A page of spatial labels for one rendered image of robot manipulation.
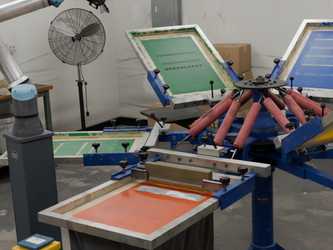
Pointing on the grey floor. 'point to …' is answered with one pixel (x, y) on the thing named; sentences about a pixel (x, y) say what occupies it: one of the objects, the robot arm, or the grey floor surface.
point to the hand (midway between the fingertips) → (117, 4)
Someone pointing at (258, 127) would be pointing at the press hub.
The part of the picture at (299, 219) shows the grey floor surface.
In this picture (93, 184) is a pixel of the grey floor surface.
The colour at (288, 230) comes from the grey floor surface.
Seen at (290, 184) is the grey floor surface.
